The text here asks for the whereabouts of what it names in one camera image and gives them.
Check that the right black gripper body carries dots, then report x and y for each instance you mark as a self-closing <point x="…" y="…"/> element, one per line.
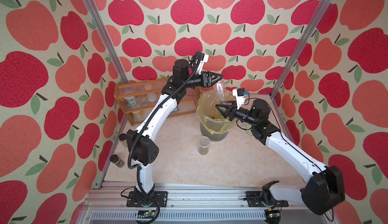
<point x="242" y="115"/>

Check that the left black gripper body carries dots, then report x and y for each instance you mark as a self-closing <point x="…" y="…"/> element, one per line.
<point x="197" y="81"/>

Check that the tall clear jar with beans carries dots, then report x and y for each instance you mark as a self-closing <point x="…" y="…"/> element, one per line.
<point x="219" y="91"/>

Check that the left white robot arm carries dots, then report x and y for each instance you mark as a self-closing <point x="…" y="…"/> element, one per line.
<point x="143" y="150"/>

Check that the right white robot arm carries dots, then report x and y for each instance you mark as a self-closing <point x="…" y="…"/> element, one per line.
<point x="324" y="187"/>

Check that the short clear jar with beans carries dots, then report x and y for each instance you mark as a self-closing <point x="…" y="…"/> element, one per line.
<point x="204" y="144"/>

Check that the grey bin with yellow bag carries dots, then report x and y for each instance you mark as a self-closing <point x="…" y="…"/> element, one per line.
<point x="212" y="124"/>

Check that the white bottle on shelf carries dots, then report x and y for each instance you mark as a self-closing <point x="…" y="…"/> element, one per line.
<point x="152" y="96"/>

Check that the orange wooden shelf rack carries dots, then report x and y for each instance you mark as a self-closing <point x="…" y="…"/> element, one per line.
<point x="188" y="104"/>

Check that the yellow can on shelf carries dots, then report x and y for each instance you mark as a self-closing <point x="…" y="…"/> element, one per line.
<point x="138" y="116"/>

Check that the white printed cup on shelf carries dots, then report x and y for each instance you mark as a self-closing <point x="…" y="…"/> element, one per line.
<point x="130" y="101"/>

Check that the small circuit board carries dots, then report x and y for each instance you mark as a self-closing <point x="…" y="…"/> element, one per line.
<point x="146" y="214"/>

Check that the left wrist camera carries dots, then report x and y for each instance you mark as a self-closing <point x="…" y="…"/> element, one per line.
<point x="198" y="61"/>

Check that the dark lid jar by wall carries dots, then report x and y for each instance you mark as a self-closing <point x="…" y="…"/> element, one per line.
<point x="122" y="139"/>

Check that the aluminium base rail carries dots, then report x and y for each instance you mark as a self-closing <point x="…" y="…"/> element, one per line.
<point x="185" y="204"/>

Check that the left aluminium frame post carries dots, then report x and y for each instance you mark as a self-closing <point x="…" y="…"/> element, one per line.
<point x="106" y="39"/>

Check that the aluminium frame post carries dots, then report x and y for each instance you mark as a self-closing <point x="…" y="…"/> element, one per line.
<point x="106" y="39"/>
<point x="316" y="18"/>

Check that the right aluminium frame post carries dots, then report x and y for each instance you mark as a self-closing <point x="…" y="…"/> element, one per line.
<point x="316" y="18"/>

